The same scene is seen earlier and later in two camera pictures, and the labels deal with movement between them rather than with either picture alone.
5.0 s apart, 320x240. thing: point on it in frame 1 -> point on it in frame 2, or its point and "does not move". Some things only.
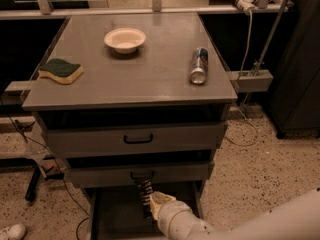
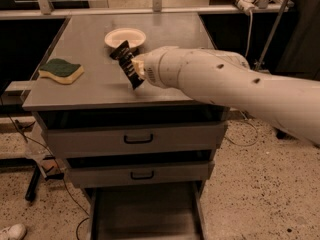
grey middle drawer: [127, 174] does not move
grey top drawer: [134, 139] does not move
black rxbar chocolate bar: [146, 188] -> [124, 53]
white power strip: [244, 2] does not move
